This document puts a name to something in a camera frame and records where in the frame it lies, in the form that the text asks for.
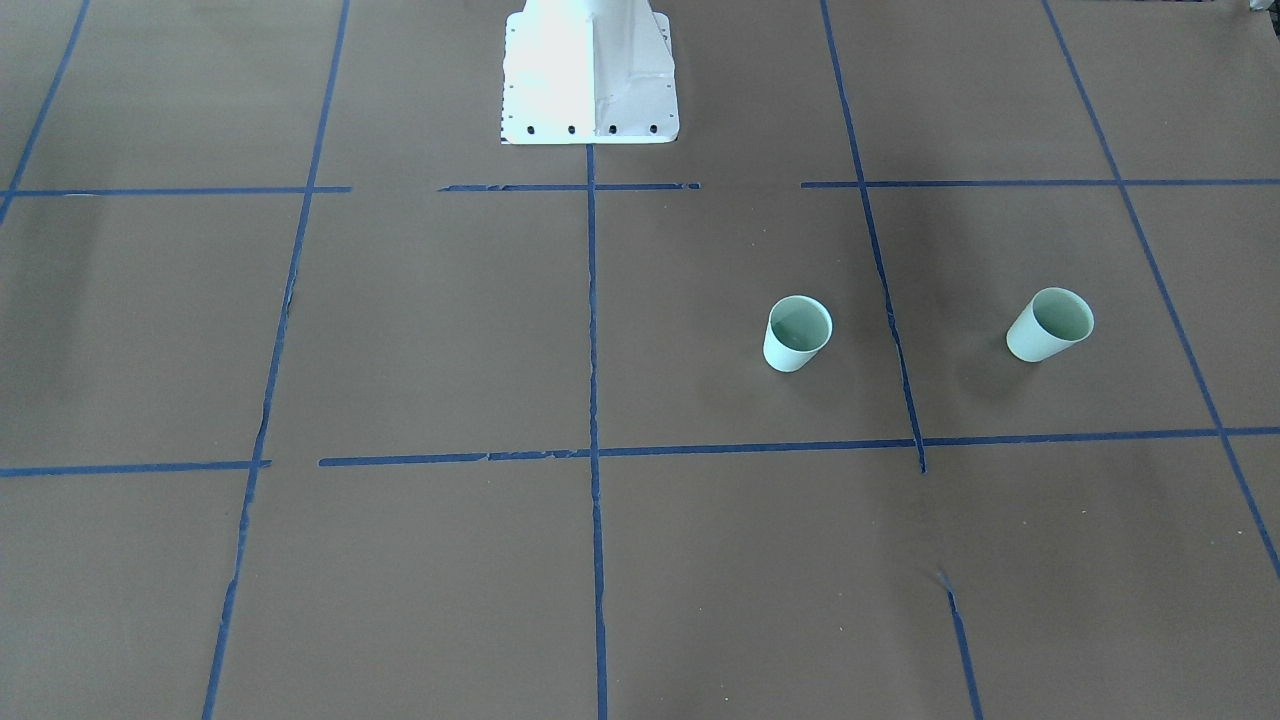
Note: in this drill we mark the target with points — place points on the mint green cup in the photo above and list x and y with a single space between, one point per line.
798 327
1053 320

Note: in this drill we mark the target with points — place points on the brown paper table cover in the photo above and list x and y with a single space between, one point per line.
321 402

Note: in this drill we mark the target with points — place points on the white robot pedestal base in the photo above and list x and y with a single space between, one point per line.
579 72

